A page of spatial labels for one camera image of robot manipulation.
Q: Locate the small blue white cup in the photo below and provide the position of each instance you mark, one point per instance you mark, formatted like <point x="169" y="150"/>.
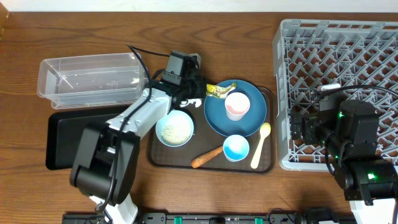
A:
<point x="235" y="148"/>

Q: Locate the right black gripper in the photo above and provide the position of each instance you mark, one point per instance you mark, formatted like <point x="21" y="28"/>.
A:
<point x="310" y="119"/>

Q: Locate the black rail at table edge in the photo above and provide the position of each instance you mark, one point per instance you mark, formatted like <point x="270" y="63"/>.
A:
<point x="276" y="216"/>

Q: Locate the black plastic bin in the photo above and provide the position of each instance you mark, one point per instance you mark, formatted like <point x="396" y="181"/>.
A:
<point x="64" y="133"/>

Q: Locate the pink white paper cup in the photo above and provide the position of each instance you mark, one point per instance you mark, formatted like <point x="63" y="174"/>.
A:
<point x="237" y="105"/>

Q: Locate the orange carrot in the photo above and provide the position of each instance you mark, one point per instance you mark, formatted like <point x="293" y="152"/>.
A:
<point x="204" y="158"/>

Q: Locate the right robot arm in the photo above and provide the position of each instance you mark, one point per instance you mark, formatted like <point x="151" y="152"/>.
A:
<point x="348" y="132"/>

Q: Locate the dark brown serving tray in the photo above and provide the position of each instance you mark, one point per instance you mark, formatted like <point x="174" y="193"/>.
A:
<point x="205" y="139"/>

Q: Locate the yellow green snack wrapper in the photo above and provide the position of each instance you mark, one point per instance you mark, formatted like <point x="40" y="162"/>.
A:
<point x="220" y="92"/>

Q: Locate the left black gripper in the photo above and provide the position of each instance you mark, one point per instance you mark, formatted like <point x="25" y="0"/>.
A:
<point x="199" y="86"/>

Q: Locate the grey dishwasher rack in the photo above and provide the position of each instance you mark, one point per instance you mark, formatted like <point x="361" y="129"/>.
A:
<point x="360" y="56"/>

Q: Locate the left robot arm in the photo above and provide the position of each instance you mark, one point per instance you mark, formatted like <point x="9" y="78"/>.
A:
<point x="105" y="163"/>

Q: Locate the dark blue plate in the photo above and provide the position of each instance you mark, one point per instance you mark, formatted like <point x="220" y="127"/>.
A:
<point x="216" y="116"/>

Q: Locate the clear plastic bin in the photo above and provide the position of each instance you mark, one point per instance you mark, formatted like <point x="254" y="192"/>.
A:
<point x="91" y="80"/>

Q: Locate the white tissue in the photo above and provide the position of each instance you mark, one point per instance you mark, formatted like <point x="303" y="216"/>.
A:
<point x="196" y="102"/>

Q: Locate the pale yellow plastic spoon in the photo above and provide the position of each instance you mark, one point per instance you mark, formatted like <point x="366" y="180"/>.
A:
<point x="264" y="132"/>

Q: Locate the light blue rice bowl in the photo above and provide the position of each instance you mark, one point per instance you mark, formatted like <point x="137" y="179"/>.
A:
<point x="175" y="129"/>

